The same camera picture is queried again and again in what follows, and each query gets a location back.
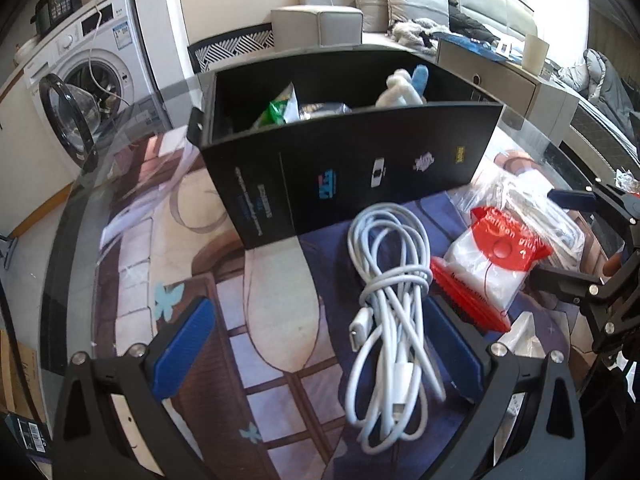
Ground grey padded jacket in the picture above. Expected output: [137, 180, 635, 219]
[555, 47, 640, 132]

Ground yellow patterned packet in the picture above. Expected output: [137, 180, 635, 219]
[297, 101, 353, 122]

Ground flat mop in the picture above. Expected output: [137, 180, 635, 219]
[0, 232, 19, 271]

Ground dark box with barcode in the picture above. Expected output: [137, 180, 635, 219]
[0, 409, 52, 457]

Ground crumpled clear wrapper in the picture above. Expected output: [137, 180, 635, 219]
[614, 169, 640, 194]

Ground beige sofa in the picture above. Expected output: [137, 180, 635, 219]
[270, 0, 541, 52]

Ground kitchen counter unit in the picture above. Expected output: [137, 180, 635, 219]
[0, 35, 42, 173]

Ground black jacket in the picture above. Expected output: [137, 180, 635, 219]
[447, 0, 499, 44]

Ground white cylindrical cup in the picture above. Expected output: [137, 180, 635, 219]
[522, 33, 550, 79]

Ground black cardboard box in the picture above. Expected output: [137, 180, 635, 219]
[199, 42, 503, 252]

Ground blue flat sheet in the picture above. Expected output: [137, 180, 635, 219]
[440, 32, 523, 64]

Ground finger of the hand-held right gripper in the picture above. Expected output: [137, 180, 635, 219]
[529, 257, 640, 341]
[546, 179, 640, 253]

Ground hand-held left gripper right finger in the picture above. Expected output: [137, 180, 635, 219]
[425, 295, 587, 480]

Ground green snack packet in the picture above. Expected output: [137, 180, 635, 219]
[252, 85, 301, 129]

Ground red and white packet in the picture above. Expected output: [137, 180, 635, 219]
[430, 205, 554, 334]

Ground clear bag of white cords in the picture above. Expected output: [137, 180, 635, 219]
[450, 166, 586, 272]

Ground pale green cushion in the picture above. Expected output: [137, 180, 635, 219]
[446, 0, 539, 43]

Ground white washing machine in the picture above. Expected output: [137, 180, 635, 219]
[22, 0, 162, 171]

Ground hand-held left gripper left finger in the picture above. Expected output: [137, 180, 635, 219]
[51, 296, 217, 480]

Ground brown cardboard box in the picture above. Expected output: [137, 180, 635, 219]
[0, 329, 42, 412]

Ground small bowl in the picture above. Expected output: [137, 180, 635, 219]
[12, 40, 39, 64]

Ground beige cabinet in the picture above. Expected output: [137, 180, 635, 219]
[437, 37, 581, 135]

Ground white plush toy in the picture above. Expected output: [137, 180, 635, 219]
[375, 64, 431, 108]

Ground grey fluffy cloth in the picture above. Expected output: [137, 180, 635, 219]
[390, 17, 448, 54]

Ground white cable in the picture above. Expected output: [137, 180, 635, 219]
[345, 202, 448, 453]

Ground black pressure cooker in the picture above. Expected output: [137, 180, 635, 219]
[31, 0, 85, 38]

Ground white printed sachet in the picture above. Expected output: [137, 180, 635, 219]
[497, 311, 540, 357]

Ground white power cord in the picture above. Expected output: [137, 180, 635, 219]
[79, 0, 132, 112]

